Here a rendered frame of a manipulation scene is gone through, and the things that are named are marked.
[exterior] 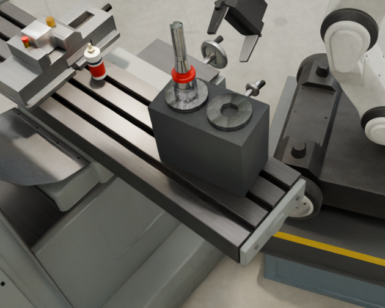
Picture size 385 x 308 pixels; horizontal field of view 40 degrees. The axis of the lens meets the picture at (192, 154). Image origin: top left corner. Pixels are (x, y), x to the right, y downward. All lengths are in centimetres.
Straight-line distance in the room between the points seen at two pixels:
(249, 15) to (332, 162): 72
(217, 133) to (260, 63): 177
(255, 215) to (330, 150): 63
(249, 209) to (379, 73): 61
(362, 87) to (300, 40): 138
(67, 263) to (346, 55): 95
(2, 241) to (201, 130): 52
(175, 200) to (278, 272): 94
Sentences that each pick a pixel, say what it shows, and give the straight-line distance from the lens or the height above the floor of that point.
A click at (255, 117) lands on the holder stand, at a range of 105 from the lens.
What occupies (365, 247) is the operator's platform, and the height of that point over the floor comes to 40.
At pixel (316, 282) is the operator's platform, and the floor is 7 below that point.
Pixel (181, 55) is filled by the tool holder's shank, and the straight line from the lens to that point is 100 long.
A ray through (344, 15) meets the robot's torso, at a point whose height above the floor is 106.
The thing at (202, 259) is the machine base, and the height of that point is 15.
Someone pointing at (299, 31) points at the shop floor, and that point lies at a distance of 296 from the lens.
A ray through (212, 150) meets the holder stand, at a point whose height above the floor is 108.
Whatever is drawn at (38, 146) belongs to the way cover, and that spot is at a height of 88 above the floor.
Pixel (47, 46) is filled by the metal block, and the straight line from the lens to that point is 144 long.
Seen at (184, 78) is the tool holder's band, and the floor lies 120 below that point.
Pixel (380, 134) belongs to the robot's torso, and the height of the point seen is 68.
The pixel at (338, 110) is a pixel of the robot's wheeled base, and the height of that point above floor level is 57.
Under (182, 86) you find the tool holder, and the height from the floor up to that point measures 119.
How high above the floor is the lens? 193
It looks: 53 degrees down
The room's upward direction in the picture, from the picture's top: 9 degrees counter-clockwise
